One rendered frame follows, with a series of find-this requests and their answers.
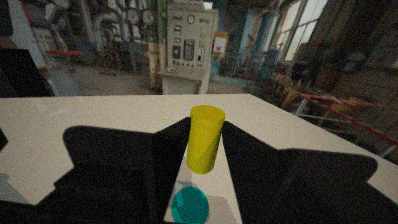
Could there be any teal circle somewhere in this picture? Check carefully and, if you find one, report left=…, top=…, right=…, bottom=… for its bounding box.
left=171, top=186, right=209, bottom=224

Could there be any yellow cylinder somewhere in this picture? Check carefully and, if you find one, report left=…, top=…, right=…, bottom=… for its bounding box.
left=187, top=105, right=226, bottom=175

